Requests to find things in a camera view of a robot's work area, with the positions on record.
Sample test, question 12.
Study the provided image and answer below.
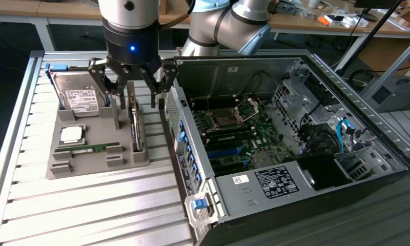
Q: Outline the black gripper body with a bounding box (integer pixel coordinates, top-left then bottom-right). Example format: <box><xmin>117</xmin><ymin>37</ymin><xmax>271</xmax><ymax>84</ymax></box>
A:
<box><xmin>101</xmin><ymin>23</ymin><xmax>163</xmax><ymax>80</ymax></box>

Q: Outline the graphics card with metal bracket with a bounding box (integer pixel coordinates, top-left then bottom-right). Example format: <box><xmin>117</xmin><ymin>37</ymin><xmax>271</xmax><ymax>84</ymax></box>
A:
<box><xmin>127</xmin><ymin>81</ymin><xmax>147</xmax><ymax>154</ymax></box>

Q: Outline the silver hard disk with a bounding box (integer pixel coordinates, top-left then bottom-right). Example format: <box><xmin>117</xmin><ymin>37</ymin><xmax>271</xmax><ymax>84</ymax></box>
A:
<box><xmin>53</xmin><ymin>71</ymin><xmax>109</xmax><ymax>118</ymax></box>

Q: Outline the blue disk caddy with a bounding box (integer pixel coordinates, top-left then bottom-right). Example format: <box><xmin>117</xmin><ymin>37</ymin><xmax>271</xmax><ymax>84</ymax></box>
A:
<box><xmin>44</xmin><ymin>63</ymin><xmax>107</xmax><ymax>108</ymax></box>

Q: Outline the CPU socket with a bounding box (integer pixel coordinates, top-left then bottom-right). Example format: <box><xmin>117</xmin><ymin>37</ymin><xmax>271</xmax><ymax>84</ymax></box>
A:
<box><xmin>208</xmin><ymin>109</ymin><xmax>240</xmax><ymax>129</ymax></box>

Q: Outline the silver CPU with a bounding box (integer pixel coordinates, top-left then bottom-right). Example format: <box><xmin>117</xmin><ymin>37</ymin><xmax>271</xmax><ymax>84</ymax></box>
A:
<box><xmin>60</xmin><ymin>126</ymin><xmax>85</xmax><ymax>144</ymax></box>

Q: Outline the open metal socket cover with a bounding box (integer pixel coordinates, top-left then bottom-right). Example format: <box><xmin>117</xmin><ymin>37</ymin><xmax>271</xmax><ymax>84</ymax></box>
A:
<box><xmin>233</xmin><ymin>98</ymin><xmax>261</xmax><ymax>121</ymax></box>

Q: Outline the green RAM stick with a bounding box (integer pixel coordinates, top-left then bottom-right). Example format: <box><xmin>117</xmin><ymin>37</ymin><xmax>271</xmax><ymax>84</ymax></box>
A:
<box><xmin>55</xmin><ymin>142</ymin><xmax>120</xmax><ymax>154</ymax></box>

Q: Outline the grey parts rack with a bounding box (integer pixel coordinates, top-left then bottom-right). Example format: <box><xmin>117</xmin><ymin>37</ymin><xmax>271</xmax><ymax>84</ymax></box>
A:
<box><xmin>44</xmin><ymin>79</ymin><xmax>151</xmax><ymax>180</ymax></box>

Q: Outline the silver perforated drive cage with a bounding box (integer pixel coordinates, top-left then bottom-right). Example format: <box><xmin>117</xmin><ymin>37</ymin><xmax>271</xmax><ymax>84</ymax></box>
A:
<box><xmin>272</xmin><ymin>76</ymin><xmax>329</xmax><ymax>144</ymax></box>

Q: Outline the green motherboard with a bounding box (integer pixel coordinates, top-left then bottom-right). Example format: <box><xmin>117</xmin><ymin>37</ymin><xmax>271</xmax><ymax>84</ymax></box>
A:
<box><xmin>191</xmin><ymin>97</ymin><xmax>295</xmax><ymax>177</ymax></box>

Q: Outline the grey metal device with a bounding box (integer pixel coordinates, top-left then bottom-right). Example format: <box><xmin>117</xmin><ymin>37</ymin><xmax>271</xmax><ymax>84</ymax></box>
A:
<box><xmin>273</xmin><ymin>0</ymin><xmax>297</xmax><ymax>15</ymax></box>

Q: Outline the orange and black small box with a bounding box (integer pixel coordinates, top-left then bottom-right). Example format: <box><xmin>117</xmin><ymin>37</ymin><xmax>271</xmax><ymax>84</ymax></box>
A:
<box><xmin>320</xmin><ymin>14</ymin><xmax>345</xmax><ymax>26</ymax></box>

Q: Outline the grey power supply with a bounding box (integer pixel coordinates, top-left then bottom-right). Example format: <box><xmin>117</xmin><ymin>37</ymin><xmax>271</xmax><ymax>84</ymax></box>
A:
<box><xmin>213</xmin><ymin>160</ymin><xmax>317</xmax><ymax>223</ymax></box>

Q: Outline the white small box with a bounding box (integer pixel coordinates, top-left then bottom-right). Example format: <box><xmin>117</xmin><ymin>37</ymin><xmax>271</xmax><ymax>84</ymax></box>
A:
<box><xmin>341</xmin><ymin>16</ymin><xmax>369</xmax><ymax>29</ymax></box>

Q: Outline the black plastic shroud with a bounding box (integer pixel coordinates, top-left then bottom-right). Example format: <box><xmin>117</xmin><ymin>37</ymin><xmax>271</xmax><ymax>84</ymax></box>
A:
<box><xmin>283</xmin><ymin>153</ymin><xmax>353</xmax><ymax>192</ymax></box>

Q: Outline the black monitor with stand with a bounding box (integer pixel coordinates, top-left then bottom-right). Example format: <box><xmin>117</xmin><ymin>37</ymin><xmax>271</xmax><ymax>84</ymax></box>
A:
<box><xmin>353</xmin><ymin>0</ymin><xmax>407</xmax><ymax>23</ymax></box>

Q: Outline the black open PC case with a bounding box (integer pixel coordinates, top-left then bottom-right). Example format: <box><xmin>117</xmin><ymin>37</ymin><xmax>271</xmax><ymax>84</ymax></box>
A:
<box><xmin>157</xmin><ymin>50</ymin><xmax>410</xmax><ymax>246</ymax></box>

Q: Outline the black tripod pole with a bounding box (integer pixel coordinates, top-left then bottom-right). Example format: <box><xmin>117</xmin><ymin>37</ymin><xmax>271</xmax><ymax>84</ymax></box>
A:
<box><xmin>333</xmin><ymin>0</ymin><xmax>409</xmax><ymax>76</ymax></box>

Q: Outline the grey metal cabinet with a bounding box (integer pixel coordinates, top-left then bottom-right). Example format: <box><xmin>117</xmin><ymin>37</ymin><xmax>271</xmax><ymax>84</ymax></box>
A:
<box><xmin>361</xmin><ymin>75</ymin><xmax>410</xmax><ymax>113</ymax></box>

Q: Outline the silver disk bay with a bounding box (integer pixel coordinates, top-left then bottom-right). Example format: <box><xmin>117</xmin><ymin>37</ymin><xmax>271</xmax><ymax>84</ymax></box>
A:
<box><xmin>333</xmin><ymin>146</ymin><xmax>409</xmax><ymax>183</ymax></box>

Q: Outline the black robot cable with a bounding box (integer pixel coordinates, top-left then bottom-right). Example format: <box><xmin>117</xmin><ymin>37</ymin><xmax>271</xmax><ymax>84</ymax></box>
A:
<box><xmin>159</xmin><ymin>0</ymin><xmax>197</xmax><ymax>28</ymax></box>

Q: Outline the wooden desk with white frame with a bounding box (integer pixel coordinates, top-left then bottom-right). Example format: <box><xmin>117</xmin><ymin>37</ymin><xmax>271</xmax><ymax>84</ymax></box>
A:
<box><xmin>269</xmin><ymin>0</ymin><xmax>410</xmax><ymax>71</ymax></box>
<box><xmin>0</xmin><ymin>0</ymin><xmax>192</xmax><ymax>52</ymax></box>

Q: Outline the black wire bundle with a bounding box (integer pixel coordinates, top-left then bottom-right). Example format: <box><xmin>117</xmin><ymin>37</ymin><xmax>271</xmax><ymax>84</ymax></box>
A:
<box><xmin>297</xmin><ymin>122</ymin><xmax>341</xmax><ymax>156</ymax></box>

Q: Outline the blue case handle latch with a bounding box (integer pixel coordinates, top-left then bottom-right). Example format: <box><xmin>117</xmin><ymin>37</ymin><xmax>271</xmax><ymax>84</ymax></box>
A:
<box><xmin>191</xmin><ymin>199</ymin><xmax>209</xmax><ymax>211</ymax></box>

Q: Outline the blue disk wire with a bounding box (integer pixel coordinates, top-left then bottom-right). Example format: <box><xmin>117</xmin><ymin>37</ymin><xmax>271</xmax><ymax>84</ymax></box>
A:
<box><xmin>337</xmin><ymin>116</ymin><xmax>355</xmax><ymax>157</ymax></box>

